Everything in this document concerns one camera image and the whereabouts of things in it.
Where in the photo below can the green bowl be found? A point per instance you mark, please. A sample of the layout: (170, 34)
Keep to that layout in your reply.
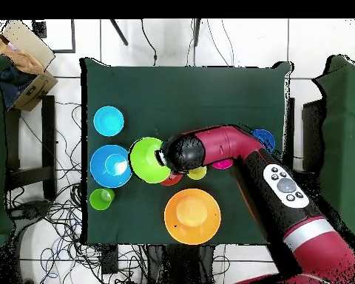
(145, 159)

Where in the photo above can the pink bowl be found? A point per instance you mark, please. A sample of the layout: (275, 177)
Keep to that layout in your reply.
(222, 164)

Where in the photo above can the large yellow-orange bowl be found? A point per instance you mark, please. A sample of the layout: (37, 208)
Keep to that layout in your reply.
(192, 230)

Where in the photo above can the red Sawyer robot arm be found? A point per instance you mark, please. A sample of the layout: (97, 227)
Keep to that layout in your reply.
(224, 145)

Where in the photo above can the red-orange bowl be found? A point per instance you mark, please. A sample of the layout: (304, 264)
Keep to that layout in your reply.
(173, 179)

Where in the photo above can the yellow cup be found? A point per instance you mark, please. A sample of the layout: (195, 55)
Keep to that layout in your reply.
(196, 174)

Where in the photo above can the dark green tablecloth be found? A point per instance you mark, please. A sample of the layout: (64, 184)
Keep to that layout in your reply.
(180, 97)

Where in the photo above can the large blue bowl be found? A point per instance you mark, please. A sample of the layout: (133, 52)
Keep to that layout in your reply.
(103, 177)

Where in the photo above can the small light blue bowl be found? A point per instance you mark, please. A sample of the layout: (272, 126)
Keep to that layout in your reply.
(108, 121)

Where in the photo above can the green cup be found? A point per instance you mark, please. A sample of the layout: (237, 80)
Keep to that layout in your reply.
(99, 201)

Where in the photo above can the small dark blue bowl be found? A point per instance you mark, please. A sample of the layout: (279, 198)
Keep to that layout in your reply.
(266, 139)

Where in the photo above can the black power strip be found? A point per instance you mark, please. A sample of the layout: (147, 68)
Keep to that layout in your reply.
(109, 260)

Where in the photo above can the black tripod leg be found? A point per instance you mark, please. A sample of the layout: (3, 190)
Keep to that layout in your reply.
(119, 33)
(196, 32)

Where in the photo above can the black chair base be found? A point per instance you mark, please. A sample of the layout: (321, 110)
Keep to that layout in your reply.
(32, 208)

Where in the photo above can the cardboard box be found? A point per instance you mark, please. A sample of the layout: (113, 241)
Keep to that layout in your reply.
(32, 91)

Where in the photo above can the dark blue cloth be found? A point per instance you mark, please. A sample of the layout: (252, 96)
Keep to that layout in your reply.
(13, 85)

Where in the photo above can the brown cloth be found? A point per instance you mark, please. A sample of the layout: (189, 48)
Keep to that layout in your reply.
(23, 60)

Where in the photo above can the black stool frame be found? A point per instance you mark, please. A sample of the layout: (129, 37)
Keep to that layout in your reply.
(48, 133)

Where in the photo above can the black metal frame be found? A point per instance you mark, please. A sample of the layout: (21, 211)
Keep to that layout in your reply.
(40, 29)

